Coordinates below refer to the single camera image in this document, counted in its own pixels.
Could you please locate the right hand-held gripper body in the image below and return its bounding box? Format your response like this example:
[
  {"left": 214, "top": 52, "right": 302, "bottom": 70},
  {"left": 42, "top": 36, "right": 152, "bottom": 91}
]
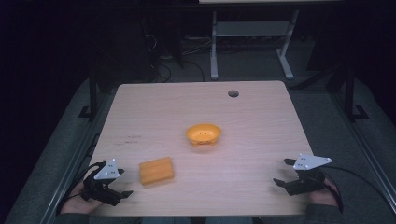
[{"left": 283, "top": 152, "right": 332, "bottom": 197}]

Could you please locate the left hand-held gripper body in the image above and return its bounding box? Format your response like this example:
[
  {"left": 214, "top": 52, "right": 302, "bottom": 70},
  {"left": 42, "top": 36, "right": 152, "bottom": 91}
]
[{"left": 81, "top": 158, "right": 126, "bottom": 206}]

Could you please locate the person's right hand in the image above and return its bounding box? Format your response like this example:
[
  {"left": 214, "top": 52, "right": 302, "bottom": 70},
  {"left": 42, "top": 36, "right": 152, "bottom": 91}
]
[{"left": 308, "top": 177, "right": 340, "bottom": 208}]

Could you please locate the person's left hand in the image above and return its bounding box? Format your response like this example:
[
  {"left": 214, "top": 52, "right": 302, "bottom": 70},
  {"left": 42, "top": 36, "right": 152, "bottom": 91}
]
[{"left": 60, "top": 181, "right": 105, "bottom": 216}]

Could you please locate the orange rectangular block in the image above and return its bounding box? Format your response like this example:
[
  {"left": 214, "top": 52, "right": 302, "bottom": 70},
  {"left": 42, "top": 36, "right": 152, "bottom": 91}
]
[{"left": 138, "top": 156, "right": 176, "bottom": 187}]

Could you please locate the black metal stand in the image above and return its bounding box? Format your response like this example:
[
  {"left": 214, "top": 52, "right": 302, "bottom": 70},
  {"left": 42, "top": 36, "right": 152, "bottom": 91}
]
[
  {"left": 342, "top": 64, "right": 371, "bottom": 123},
  {"left": 78, "top": 66, "right": 100, "bottom": 121}
]

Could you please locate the orange plastic bowl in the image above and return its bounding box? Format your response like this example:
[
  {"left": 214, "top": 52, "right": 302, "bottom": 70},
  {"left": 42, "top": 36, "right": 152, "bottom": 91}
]
[{"left": 185, "top": 122, "right": 222, "bottom": 147}]

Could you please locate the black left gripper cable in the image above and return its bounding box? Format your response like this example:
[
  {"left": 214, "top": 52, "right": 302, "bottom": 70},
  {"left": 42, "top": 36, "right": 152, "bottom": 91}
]
[{"left": 55, "top": 161, "right": 106, "bottom": 217}]

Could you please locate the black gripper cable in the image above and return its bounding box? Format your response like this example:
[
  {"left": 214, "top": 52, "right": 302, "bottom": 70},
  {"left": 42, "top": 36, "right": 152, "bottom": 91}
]
[
  {"left": 55, "top": 161, "right": 106, "bottom": 217},
  {"left": 319, "top": 164, "right": 389, "bottom": 215}
]

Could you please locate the aluminium frame rail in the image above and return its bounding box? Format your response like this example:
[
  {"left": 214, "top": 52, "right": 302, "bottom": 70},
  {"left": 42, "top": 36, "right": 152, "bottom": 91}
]
[
  {"left": 38, "top": 88, "right": 118, "bottom": 224},
  {"left": 328, "top": 90, "right": 396, "bottom": 208}
]

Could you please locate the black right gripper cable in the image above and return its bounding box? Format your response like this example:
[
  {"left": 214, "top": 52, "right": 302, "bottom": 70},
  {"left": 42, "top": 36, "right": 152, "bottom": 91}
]
[{"left": 319, "top": 164, "right": 389, "bottom": 215}]

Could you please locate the bundle of floor cables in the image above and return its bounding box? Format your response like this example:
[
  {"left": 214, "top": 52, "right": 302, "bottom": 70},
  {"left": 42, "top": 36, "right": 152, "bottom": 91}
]
[{"left": 141, "top": 29, "right": 213, "bottom": 84}]

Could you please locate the white metal desk frame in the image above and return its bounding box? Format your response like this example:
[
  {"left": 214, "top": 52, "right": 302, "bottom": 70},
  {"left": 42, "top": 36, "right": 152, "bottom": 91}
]
[{"left": 209, "top": 8, "right": 301, "bottom": 81}]

